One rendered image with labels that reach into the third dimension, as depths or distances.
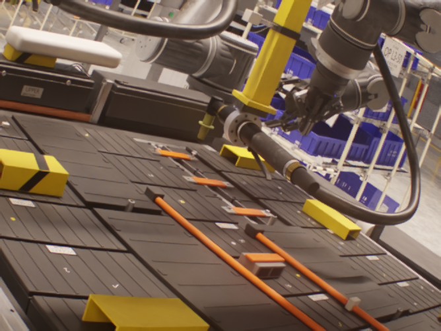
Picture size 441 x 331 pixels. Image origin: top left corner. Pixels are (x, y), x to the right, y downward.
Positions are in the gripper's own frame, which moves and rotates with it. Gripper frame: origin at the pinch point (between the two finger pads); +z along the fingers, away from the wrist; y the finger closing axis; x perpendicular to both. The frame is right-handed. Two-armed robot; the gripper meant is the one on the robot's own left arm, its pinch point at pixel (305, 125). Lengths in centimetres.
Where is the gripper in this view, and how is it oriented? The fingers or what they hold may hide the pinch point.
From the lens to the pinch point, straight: 146.2
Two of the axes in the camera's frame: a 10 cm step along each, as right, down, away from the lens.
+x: -2.8, -6.9, 6.7
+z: -3.5, 7.2, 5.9
